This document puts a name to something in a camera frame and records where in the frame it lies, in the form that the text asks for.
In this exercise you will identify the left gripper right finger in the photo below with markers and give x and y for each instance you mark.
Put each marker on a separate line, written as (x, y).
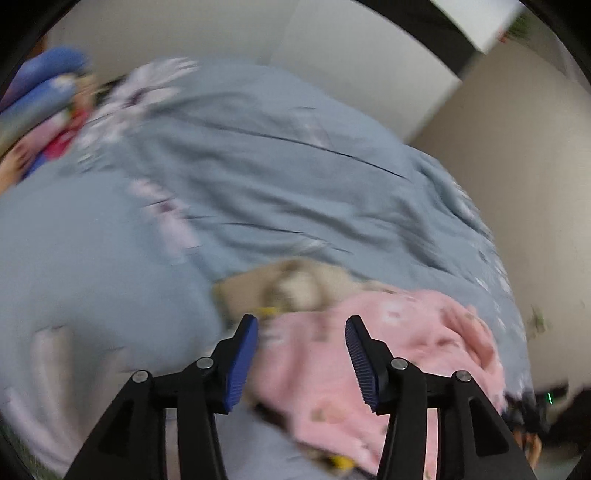
(473, 441)

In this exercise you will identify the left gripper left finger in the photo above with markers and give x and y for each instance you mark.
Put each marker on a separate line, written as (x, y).
(128, 442)

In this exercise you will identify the pink fleece pajama garment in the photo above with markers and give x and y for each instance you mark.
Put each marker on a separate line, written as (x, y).
(304, 367)

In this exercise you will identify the person's right hand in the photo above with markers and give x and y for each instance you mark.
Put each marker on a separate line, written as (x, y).
(530, 445)

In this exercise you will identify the blue floral duvet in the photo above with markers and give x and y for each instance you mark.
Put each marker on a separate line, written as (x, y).
(192, 172)

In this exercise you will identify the beige yellow fuzzy sweater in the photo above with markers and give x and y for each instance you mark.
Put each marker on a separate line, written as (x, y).
(292, 285)

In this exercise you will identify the blue patterned pillow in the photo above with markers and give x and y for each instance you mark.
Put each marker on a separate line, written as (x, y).
(44, 108)

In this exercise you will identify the white black wardrobe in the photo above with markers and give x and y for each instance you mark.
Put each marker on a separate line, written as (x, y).
(374, 65)

